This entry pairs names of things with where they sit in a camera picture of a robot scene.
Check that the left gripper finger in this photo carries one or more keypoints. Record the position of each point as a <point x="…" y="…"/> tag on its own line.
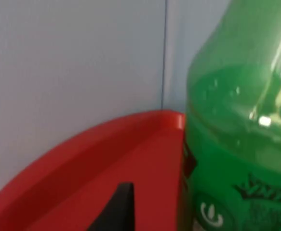
<point x="121" y="211"/>

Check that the green plastic bottle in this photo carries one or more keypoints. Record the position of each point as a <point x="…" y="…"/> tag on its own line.
<point x="239" y="134"/>

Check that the red tray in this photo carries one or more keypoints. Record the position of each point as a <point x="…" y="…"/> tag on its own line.
<point x="87" y="163"/>

